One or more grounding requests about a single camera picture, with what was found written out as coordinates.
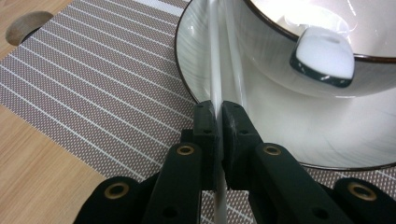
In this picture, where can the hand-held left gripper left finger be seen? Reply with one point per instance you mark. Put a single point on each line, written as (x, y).
(205, 140)

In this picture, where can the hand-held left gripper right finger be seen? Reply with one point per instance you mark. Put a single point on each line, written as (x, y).
(239, 149)

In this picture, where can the white plate with dark rim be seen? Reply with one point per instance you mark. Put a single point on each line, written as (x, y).
(311, 130)

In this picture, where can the white bowl with dark rim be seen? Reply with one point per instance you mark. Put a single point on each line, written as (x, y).
(267, 59)

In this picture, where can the white ceramic spoon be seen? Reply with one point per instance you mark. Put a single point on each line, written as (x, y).
(323, 56)

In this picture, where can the grey striped placemat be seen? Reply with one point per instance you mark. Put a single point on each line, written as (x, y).
(93, 93)

